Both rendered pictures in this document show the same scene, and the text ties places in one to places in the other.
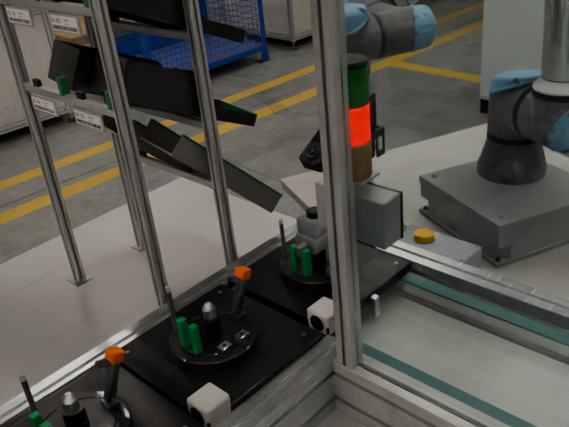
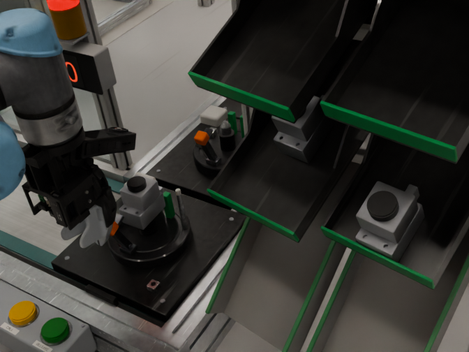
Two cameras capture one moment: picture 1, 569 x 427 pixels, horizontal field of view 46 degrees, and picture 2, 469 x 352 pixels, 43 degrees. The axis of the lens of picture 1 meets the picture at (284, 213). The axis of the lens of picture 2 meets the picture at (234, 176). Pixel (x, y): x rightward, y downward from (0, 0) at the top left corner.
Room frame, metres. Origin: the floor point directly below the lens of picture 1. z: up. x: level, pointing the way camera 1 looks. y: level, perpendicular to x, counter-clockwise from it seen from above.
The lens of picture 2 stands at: (1.77, -0.04, 1.66)
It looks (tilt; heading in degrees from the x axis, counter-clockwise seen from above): 39 degrees down; 169
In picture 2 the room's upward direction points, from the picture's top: 7 degrees counter-clockwise
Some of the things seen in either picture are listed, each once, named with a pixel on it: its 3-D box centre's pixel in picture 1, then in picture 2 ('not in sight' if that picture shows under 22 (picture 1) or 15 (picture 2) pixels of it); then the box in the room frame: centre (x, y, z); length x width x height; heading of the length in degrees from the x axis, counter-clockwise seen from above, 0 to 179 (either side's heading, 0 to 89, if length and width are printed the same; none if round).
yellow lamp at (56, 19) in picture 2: not in sight; (68, 19); (0.81, -0.10, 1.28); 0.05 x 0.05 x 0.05
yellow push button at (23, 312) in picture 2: not in sight; (23, 314); (1.11, -0.27, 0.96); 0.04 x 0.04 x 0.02
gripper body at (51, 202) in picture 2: not in sight; (63, 172); (1.11, -0.14, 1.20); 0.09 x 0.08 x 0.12; 134
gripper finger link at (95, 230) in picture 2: not in sight; (93, 232); (1.12, -0.13, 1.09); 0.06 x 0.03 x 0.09; 134
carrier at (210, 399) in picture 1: (211, 322); (227, 137); (0.85, 0.13, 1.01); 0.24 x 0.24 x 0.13; 44
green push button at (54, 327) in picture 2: not in sight; (56, 331); (1.16, -0.22, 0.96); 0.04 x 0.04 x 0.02
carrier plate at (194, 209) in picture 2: (319, 274); (151, 242); (1.03, -0.05, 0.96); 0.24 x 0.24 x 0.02; 44
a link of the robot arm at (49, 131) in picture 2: not in sight; (51, 119); (1.11, -0.13, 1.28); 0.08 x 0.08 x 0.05
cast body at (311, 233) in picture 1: (312, 230); (144, 194); (1.02, -0.05, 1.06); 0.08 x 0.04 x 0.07; 135
